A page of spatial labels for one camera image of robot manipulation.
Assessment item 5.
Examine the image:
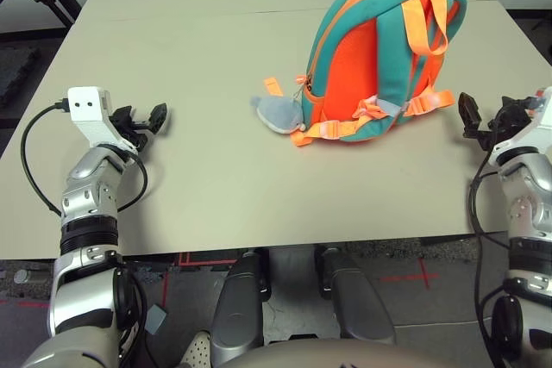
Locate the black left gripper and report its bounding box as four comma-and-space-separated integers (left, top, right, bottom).
110, 103, 168, 150

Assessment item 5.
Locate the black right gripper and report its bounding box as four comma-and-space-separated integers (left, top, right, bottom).
459, 92, 531, 154

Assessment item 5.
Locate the teal and orange backpack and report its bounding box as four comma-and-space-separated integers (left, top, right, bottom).
263, 0, 469, 149

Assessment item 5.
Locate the grey foot pedal box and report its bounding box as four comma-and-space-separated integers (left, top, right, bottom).
145, 303, 168, 335

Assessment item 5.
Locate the grey robot left leg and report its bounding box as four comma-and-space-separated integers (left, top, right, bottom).
210, 249, 271, 367

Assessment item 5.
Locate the grey robot leg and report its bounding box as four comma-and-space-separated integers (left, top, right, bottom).
317, 246, 396, 346
210, 249, 271, 367

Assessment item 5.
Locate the grey robot right leg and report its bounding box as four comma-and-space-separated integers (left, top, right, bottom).
317, 246, 396, 346

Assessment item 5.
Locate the white perforated shoe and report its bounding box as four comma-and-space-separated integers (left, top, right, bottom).
179, 328, 215, 367

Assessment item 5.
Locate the beige robot torso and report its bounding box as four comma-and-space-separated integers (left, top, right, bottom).
217, 340, 432, 368

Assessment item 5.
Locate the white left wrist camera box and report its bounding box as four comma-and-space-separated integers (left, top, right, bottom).
66, 86, 140, 156

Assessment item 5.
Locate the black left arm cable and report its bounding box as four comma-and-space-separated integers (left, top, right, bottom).
20, 103, 150, 368

